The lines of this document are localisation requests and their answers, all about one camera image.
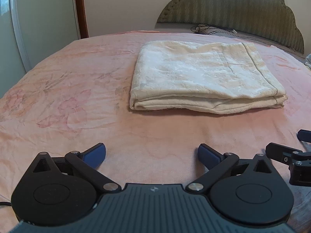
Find green upholstered headboard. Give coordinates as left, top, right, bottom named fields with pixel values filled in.
left=157, top=0, right=305, bottom=53

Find cream white pants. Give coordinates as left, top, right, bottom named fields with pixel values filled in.
left=129, top=41, right=287, bottom=115

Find striped grey pillow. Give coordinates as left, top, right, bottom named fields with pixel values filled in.
left=191, top=25, right=306, bottom=62

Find brown wooden wardrobe frame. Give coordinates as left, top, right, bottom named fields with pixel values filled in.
left=75, top=0, right=89, bottom=38

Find pink bed blanket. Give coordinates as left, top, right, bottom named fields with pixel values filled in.
left=0, top=30, right=311, bottom=233

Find sliding glass wardrobe door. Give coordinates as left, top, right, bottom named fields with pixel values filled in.
left=1, top=0, right=80, bottom=95

